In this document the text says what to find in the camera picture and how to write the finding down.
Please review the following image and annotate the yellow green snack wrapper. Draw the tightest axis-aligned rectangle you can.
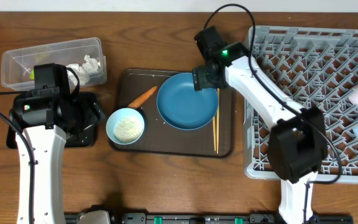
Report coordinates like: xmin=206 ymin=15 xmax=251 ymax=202
xmin=29 ymin=70 xmax=35 ymax=80

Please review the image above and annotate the clear plastic waste bin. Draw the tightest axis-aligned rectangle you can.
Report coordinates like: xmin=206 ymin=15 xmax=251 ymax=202
xmin=1 ymin=37 xmax=107 ymax=91

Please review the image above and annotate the white tissue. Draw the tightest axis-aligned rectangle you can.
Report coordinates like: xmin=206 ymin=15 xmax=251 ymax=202
xmin=67 ymin=55 xmax=101 ymax=86

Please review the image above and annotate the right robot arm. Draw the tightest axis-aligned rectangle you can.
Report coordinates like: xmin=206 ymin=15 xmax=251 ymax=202
xmin=193 ymin=40 xmax=328 ymax=223

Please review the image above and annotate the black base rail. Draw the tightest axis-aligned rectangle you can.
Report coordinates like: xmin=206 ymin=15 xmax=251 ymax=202
xmin=63 ymin=205 xmax=354 ymax=224

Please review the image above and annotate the grey dishwasher rack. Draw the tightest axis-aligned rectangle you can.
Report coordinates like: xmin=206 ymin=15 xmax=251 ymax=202
xmin=246 ymin=26 xmax=358 ymax=184

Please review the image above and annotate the light blue rice bowl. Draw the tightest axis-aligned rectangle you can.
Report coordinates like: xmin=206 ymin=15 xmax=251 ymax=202
xmin=106 ymin=108 xmax=145 ymax=145

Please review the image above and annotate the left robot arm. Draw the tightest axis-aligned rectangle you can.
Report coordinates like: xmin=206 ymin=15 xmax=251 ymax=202
xmin=10 ymin=87 xmax=105 ymax=223

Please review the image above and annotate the large blue plate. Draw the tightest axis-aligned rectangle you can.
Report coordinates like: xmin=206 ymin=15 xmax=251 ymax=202
xmin=157 ymin=72 xmax=219 ymax=131

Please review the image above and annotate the black plastic tray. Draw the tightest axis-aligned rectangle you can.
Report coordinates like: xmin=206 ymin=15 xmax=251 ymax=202
xmin=6 ymin=91 xmax=101 ymax=149

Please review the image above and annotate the brown serving tray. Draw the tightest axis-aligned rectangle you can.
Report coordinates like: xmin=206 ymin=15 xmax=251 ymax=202
xmin=109 ymin=68 xmax=236 ymax=158

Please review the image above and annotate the orange carrot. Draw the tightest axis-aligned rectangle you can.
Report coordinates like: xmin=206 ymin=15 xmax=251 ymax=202
xmin=127 ymin=86 xmax=157 ymax=110

